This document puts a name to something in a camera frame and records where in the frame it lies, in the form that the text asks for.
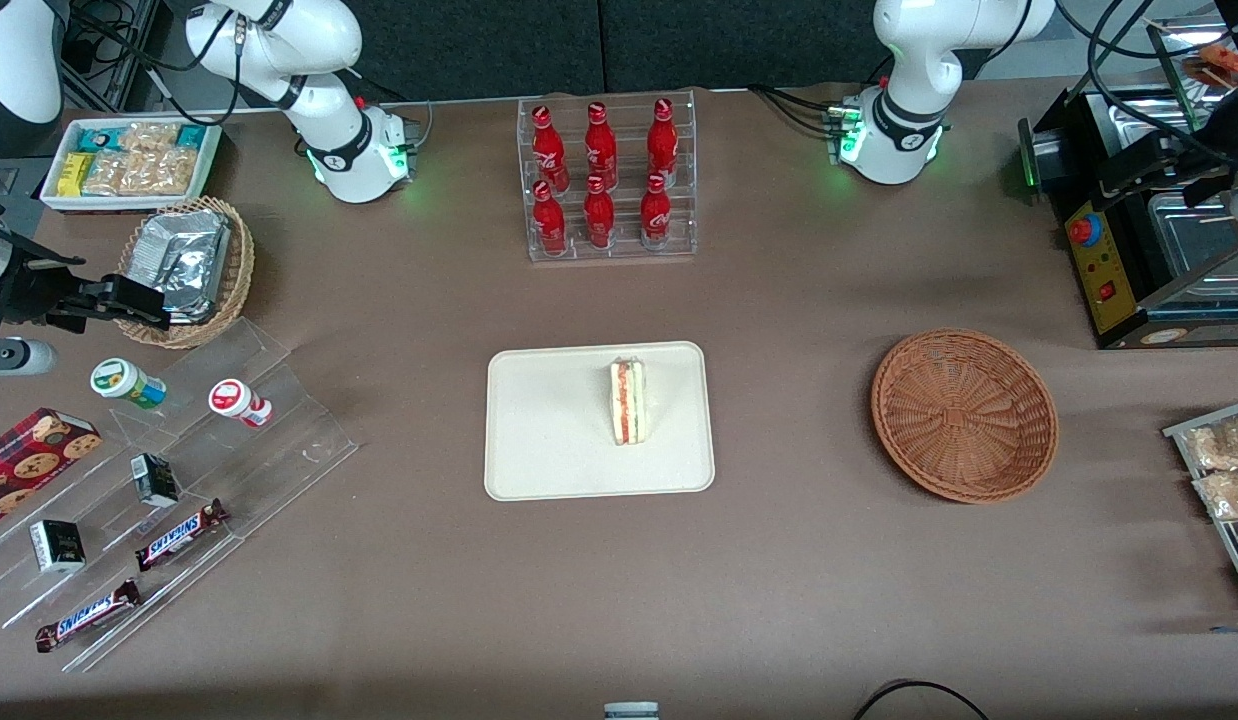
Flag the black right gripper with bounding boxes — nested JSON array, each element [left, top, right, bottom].
[[0, 204, 171, 337]]

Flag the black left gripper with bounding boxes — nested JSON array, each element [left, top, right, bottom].
[[1097, 128, 1238, 208]]

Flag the triangle sandwich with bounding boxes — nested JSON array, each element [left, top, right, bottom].
[[607, 356, 649, 448]]

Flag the white rectangular snack tray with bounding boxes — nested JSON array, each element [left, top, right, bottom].
[[39, 116, 224, 214]]

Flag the oval tan wicker basket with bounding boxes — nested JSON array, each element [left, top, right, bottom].
[[116, 195, 257, 350]]

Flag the round brown wicker basket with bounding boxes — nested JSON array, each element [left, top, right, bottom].
[[870, 328, 1061, 505]]

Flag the cream plastic serving tray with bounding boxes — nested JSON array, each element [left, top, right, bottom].
[[486, 341, 717, 502]]

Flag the green capped small cup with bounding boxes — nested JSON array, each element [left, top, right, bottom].
[[89, 357, 168, 411]]

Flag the silver foil wrapped package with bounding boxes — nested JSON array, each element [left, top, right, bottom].
[[128, 209, 232, 325]]

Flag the black sealing machine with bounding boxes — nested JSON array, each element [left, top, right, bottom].
[[1017, 15, 1238, 352]]

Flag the clear cracker packet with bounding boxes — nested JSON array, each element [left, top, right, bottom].
[[125, 149, 201, 197], [83, 150, 131, 197], [119, 121, 181, 154]]

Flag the yellow snack packet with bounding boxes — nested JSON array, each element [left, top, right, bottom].
[[56, 151, 97, 199]]

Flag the red capped small cup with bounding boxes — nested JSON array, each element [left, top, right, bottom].
[[207, 378, 274, 430]]

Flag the red plaid cookie box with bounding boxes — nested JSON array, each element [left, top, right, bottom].
[[0, 406, 104, 533]]

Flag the small black chocolate box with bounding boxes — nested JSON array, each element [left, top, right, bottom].
[[28, 518, 87, 575], [129, 452, 181, 509]]

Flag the clear acrylic stepped display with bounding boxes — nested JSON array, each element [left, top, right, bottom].
[[0, 317, 361, 674]]

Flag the brown Snickers bar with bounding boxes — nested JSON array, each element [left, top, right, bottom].
[[34, 578, 143, 654], [134, 498, 230, 573]]

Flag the clear bagged fried snack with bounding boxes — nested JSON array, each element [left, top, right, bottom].
[[1183, 414, 1238, 472], [1193, 467, 1238, 522]]

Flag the red cola bottle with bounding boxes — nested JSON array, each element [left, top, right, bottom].
[[582, 175, 617, 252], [584, 101, 619, 189], [531, 105, 571, 193], [639, 173, 673, 252], [646, 97, 681, 187], [531, 180, 569, 257]]

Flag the clear acrylic bottle rack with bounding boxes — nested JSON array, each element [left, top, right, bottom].
[[516, 89, 699, 264]]

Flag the black overhead cable bundle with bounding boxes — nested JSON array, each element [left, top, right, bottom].
[[1043, 0, 1230, 143]]

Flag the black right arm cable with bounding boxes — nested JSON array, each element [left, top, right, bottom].
[[63, 0, 252, 128]]

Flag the grey wire snack tray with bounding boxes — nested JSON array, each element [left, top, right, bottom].
[[1162, 397, 1238, 613]]

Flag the black left arm base cables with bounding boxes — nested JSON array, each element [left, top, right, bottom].
[[746, 82, 846, 138]]

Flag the black cable loop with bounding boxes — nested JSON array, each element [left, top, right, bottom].
[[851, 679, 991, 720]]

